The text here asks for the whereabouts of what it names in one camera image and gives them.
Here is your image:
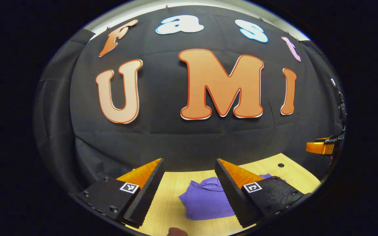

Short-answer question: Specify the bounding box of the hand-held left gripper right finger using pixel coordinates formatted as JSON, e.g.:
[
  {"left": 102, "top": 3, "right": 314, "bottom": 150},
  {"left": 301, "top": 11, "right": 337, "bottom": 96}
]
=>
[{"left": 215, "top": 158, "right": 312, "bottom": 229}]

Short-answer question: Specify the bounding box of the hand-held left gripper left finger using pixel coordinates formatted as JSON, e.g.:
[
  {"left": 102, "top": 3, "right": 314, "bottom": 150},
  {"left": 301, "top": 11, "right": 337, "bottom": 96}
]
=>
[{"left": 76, "top": 158, "right": 165, "bottom": 230}]

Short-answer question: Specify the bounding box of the purple knitted cardigan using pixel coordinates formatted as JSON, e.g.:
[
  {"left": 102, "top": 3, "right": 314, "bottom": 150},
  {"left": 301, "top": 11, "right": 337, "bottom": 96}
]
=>
[{"left": 178, "top": 173, "right": 286, "bottom": 221}]

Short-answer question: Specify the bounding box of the black stand pole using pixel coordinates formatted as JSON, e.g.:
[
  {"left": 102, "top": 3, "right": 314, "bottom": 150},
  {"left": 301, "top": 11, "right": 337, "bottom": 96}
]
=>
[{"left": 330, "top": 78, "right": 346, "bottom": 120}]

